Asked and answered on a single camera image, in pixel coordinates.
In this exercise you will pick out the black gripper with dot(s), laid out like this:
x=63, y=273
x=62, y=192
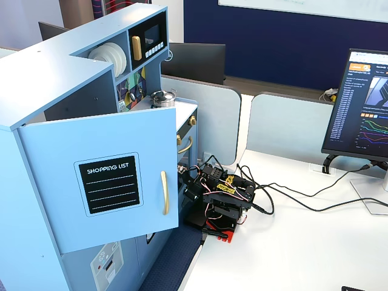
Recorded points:
x=188, y=192

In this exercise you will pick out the blue shopping list cabinet door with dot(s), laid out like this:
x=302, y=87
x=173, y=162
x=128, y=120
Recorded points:
x=60, y=197

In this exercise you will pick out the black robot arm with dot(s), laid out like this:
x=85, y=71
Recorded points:
x=224, y=200

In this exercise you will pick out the red robot base clamp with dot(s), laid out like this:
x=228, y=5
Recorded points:
x=225, y=238

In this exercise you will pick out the blue dishwasher door black print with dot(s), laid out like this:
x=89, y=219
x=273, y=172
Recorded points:
x=160, y=239

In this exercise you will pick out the blue ice dispenser cabinet door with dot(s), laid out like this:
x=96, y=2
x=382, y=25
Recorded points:
x=82, y=272

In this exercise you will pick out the light blue toy kitchen cabinet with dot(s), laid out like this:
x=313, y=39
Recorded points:
x=45, y=75

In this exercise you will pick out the brown wooden door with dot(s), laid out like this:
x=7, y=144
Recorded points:
x=75, y=12

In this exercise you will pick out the gold oven knob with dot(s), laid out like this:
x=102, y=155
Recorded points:
x=179, y=139
x=191, y=120

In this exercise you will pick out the black base block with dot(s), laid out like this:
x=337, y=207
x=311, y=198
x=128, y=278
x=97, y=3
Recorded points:
x=195, y=218

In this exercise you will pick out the grey desk divider panel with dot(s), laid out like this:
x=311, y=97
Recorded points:
x=288, y=127
x=218, y=121

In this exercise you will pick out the small metal pot with lid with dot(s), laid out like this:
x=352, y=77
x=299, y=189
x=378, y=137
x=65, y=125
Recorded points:
x=163, y=97

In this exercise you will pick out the navy blue fabric panel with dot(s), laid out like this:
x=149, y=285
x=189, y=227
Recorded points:
x=172, y=263

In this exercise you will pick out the small metal toy grater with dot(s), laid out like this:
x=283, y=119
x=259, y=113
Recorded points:
x=121, y=106

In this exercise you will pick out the small metal toy ladle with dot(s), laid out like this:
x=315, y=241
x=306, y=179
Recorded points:
x=132, y=96

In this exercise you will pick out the large dark switched-off monitor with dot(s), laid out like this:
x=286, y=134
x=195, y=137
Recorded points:
x=197, y=60

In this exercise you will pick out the stack of white plates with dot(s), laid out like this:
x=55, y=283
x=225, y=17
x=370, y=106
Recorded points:
x=120, y=63

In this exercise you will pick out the white toy plate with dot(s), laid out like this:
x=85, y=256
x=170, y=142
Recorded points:
x=93, y=55
x=104, y=51

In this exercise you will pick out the lit computer monitor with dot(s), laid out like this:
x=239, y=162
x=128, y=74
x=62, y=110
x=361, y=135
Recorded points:
x=348, y=121

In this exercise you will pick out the silver monitor stand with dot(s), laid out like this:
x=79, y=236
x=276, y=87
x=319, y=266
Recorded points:
x=363, y=194

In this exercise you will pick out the dark banner with red lines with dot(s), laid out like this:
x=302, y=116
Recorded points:
x=100, y=6

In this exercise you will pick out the small dark switched-off monitor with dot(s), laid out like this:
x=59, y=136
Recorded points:
x=50, y=30

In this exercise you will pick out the white whiteboard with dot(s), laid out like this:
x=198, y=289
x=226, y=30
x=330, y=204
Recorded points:
x=303, y=7

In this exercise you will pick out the flat black device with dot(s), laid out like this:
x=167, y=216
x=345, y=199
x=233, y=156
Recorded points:
x=363, y=288

